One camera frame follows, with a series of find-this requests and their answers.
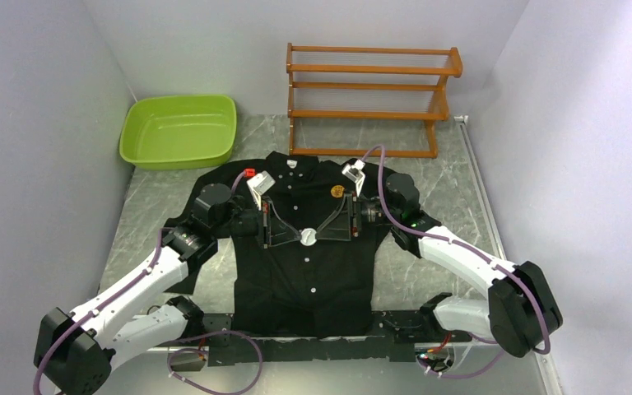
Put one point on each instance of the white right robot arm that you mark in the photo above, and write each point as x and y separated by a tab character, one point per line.
518	311

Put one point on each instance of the green plastic basin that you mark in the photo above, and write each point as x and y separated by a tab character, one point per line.
179	132

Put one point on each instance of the black button shirt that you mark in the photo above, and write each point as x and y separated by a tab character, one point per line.
323	290

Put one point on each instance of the orange wooden shoe rack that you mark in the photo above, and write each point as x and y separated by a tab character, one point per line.
370	83

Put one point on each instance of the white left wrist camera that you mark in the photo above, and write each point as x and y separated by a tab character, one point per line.
258	186

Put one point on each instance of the aluminium table edge rail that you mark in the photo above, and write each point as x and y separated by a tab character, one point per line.
545	363

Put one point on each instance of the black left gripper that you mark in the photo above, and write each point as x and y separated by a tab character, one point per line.
275	230

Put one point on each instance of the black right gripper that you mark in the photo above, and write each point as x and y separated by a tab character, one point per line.
346	223

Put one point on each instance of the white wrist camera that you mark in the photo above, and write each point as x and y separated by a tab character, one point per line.
258	186
355	173

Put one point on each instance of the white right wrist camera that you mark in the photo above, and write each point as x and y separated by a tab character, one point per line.
355	173

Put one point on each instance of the white round brooch back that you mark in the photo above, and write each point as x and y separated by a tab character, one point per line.
308	237

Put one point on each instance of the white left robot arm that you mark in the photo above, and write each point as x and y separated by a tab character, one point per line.
78	350

